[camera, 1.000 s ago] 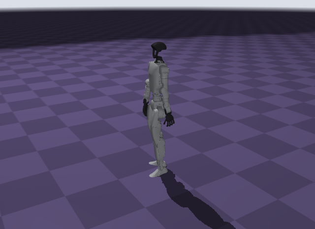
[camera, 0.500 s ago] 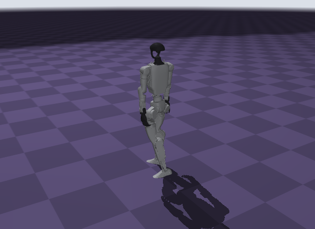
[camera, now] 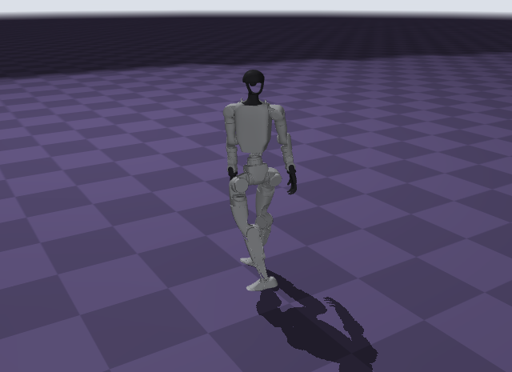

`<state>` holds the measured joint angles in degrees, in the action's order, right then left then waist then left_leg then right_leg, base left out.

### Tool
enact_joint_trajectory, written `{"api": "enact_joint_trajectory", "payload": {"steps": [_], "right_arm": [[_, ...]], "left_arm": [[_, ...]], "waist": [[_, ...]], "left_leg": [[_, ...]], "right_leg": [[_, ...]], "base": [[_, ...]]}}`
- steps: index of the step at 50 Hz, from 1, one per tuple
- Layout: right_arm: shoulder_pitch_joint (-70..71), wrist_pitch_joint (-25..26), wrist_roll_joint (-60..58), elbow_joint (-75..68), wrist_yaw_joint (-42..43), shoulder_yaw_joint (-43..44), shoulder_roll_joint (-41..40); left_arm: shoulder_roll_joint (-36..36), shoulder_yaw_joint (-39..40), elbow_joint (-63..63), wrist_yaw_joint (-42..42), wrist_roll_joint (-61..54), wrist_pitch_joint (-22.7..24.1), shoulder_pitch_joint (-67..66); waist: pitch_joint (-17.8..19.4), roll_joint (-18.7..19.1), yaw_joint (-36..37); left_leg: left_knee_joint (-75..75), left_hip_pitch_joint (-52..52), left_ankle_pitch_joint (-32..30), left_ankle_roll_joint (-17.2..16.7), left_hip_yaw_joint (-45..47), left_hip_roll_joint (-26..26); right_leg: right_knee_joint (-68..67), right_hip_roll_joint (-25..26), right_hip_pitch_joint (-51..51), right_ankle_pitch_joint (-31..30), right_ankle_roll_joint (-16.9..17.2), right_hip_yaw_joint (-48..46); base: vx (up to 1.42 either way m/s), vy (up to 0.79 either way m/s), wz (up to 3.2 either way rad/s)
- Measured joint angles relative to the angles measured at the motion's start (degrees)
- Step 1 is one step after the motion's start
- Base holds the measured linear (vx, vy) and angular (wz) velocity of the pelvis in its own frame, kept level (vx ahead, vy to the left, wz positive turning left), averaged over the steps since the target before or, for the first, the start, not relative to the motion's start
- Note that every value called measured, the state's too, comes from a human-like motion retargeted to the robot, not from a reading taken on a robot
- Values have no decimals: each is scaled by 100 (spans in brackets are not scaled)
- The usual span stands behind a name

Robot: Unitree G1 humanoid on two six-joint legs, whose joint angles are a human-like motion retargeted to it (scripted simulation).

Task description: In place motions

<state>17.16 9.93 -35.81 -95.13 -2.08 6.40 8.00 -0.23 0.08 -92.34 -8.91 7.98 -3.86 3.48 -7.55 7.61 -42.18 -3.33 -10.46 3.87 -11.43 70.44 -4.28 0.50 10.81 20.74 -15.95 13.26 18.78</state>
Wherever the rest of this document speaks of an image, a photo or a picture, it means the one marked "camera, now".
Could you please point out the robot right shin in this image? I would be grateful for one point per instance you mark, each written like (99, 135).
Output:
(265, 232)

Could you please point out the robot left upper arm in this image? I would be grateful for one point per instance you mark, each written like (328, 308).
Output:
(228, 114)

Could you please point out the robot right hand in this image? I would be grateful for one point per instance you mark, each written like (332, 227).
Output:
(292, 180)

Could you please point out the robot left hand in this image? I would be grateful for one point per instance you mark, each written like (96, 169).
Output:
(231, 173)

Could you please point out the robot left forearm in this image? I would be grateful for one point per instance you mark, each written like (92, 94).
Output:
(232, 158)

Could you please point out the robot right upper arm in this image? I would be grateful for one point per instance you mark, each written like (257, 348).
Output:
(277, 113)

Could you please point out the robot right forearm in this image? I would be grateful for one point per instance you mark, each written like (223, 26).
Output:
(287, 153)

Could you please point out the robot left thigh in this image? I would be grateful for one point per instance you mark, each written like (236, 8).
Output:
(238, 202)

